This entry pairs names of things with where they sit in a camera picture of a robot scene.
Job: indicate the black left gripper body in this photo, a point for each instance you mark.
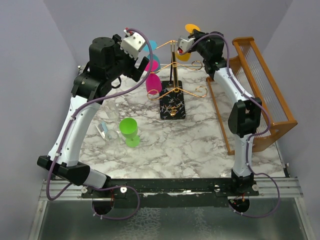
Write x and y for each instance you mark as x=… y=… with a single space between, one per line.
x=124 y=64

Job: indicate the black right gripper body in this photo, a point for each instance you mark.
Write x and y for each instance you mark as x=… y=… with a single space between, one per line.
x=199 y=45

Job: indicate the blue wine glass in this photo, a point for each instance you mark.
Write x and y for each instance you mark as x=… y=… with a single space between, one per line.
x=153 y=45

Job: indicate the pink wine glass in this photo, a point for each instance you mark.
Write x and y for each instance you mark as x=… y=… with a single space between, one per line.
x=153 y=82

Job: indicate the orange wine glass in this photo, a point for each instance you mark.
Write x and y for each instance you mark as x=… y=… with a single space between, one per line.
x=190 y=29

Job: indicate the green wine glass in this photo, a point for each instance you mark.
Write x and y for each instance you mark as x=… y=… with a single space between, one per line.
x=129 y=130

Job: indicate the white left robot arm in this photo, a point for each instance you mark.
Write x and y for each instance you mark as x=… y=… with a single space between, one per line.
x=63 y=159

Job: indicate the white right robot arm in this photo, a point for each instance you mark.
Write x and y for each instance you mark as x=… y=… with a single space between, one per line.
x=245 y=115

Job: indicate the gold wine glass rack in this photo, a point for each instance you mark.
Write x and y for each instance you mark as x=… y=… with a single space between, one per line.
x=171 y=98

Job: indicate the wooden tiered shelf rack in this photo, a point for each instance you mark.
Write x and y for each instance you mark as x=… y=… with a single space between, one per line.
x=250 y=68

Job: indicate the clear wine glass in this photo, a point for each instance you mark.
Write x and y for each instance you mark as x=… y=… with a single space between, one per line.
x=114 y=146

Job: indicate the small blue white card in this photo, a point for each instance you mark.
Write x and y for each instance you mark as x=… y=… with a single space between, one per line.
x=102 y=129

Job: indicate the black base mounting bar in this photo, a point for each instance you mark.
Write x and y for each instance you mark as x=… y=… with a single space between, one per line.
x=171 y=192

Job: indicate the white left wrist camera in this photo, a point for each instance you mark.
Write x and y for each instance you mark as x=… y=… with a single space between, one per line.
x=132 y=43

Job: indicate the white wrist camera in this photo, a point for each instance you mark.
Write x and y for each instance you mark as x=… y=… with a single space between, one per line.
x=132 y=43
x=186 y=45

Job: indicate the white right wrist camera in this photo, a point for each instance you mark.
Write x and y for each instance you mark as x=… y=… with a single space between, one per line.
x=186 y=45

